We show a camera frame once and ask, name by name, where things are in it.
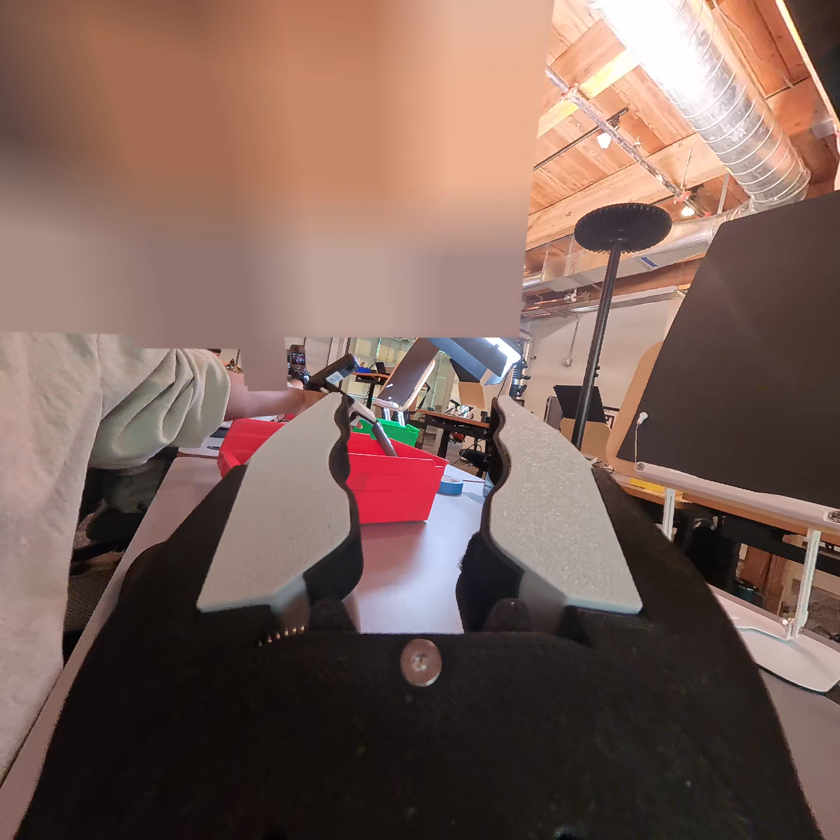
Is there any round silver air duct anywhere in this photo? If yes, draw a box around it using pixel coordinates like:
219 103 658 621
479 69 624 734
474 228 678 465
587 0 812 212

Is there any red plastic bin with divider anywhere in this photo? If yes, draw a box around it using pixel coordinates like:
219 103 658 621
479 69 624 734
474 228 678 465
217 453 442 526

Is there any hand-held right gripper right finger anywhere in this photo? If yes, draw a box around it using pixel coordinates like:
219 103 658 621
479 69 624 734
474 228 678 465
481 395 644 632

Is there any black board on white stand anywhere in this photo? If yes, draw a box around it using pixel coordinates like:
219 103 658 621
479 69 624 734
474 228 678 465
607 190 840 694

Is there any dark background desk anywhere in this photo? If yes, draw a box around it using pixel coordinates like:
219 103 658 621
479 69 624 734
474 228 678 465
416 408 493 460

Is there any cardboard box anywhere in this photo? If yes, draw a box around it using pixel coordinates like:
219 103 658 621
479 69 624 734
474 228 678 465
559 416 614 460

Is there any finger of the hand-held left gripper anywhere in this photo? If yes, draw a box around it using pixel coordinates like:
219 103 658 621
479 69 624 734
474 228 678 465
338 392 380 427

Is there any studio softbox light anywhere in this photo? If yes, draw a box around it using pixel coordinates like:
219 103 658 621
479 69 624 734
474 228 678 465
430 336 529 388

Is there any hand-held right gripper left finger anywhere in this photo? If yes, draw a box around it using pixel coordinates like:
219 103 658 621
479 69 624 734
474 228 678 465
196 392 365 632

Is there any person's left forearm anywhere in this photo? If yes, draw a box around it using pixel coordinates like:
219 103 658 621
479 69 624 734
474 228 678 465
225 388 309 421

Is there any black round top floor stand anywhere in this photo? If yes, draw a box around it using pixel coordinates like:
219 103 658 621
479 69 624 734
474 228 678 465
573 202 674 450

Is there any person's upper body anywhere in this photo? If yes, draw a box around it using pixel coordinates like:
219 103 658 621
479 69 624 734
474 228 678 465
0 333 232 785

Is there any black tilted board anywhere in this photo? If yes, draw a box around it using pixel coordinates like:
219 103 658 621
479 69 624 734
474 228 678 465
377 338 438 413

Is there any green plastic bin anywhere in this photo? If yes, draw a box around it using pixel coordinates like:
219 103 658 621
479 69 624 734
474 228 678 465
354 417 421 448

